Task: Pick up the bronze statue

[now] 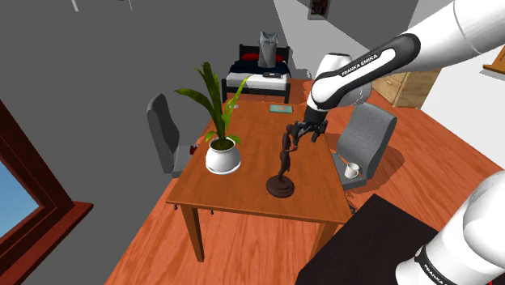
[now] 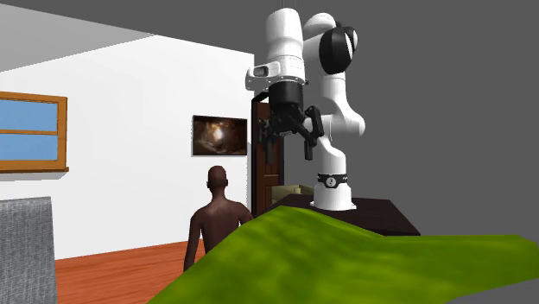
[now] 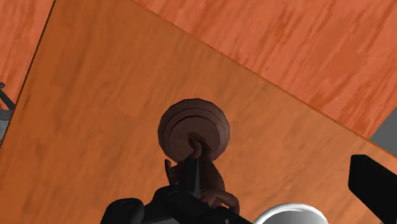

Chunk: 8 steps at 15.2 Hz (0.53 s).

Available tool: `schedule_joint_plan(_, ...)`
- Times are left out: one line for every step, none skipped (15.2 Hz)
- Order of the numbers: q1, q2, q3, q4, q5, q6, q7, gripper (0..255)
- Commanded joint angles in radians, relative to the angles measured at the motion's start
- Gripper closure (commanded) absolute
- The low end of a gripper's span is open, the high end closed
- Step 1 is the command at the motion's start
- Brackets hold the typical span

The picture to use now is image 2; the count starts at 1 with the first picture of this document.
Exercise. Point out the grey fabric armchair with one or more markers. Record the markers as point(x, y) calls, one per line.
point(25, 252)

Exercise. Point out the dark brown wall picture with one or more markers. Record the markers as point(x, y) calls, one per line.
point(219, 135)

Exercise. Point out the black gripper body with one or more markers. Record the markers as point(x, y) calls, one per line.
point(286, 97)

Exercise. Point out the wooden framed window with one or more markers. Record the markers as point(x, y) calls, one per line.
point(29, 132)

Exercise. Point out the brown human figure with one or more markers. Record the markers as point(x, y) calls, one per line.
point(217, 223)

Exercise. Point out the dark brown wooden door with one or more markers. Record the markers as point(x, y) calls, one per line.
point(263, 181)

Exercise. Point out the dark robot stand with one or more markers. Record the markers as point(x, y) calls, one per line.
point(379, 217)

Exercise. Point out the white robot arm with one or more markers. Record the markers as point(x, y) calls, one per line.
point(332, 168)

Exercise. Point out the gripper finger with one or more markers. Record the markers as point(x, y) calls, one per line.
point(314, 126)
point(266, 131)

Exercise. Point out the beige cardboard box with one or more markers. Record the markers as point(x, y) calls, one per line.
point(286, 192)

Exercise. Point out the green bed blanket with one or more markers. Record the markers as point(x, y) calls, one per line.
point(337, 265)

